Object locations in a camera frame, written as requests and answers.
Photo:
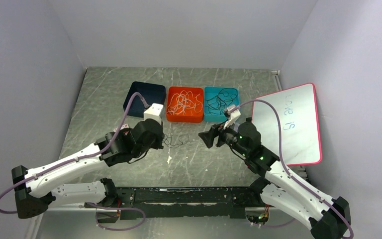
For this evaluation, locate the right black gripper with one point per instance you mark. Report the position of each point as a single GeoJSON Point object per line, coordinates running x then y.
{"type": "Point", "coordinates": [208, 136]}

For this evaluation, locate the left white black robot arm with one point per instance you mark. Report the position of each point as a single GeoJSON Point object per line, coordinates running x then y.
{"type": "Point", "coordinates": [38, 189]}

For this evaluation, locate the teal square bin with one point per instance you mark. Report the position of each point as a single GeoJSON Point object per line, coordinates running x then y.
{"type": "Point", "coordinates": [216, 99]}

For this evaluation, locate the orange square bin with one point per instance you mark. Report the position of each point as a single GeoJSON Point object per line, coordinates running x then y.
{"type": "Point", "coordinates": [185, 104]}

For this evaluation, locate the dark navy square bin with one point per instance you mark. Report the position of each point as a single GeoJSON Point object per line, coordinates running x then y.
{"type": "Point", "coordinates": [152, 93]}

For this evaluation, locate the red white small box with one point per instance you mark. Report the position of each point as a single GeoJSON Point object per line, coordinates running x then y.
{"type": "Point", "coordinates": [121, 127]}

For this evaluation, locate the pink framed whiteboard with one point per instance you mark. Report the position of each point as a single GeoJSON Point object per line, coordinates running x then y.
{"type": "Point", "coordinates": [293, 114]}

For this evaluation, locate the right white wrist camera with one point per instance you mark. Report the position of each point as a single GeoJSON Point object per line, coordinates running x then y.
{"type": "Point", "coordinates": [232, 113]}

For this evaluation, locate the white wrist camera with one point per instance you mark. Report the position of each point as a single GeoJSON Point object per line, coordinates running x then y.
{"type": "Point", "coordinates": [154, 112]}
{"type": "Point", "coordinates": [232, 113]}

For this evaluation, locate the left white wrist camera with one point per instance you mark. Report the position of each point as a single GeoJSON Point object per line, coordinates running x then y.
{"type": "Point", "coordinates": [154, 112]}

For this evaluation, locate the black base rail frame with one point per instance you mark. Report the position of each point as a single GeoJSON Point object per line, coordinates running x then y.
{"type": "Point", "coordinates": [157, 202]}

